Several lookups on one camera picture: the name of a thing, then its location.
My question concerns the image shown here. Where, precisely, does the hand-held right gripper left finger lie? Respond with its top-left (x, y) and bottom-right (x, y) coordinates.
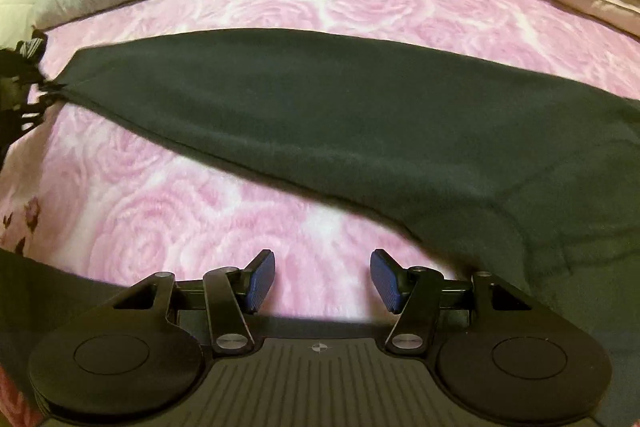
top-left (112, 249), bottom-right (277, 355)

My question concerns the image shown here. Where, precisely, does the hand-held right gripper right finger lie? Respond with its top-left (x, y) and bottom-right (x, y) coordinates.
top-left (370, 249), bottom-right (533, 354)

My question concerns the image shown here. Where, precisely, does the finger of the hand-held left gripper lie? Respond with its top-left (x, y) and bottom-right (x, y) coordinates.
top-left (9, 82), bottom-right (65, 144)
top-left (17, 29), bottom-right (49, 80)

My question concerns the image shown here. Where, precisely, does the dark grey fleece garment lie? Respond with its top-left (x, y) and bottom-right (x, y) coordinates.
top-left (0, 28), bottom-right (640, 427)

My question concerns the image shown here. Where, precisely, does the pink floral bed sheet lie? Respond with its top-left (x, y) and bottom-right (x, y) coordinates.
top-left (0, 147), bottom-right (48, 427)

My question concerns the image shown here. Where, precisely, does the pink rose pattern blanket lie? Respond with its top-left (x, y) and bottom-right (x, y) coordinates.
top-left (0, 0), bottom-right (640, 323)

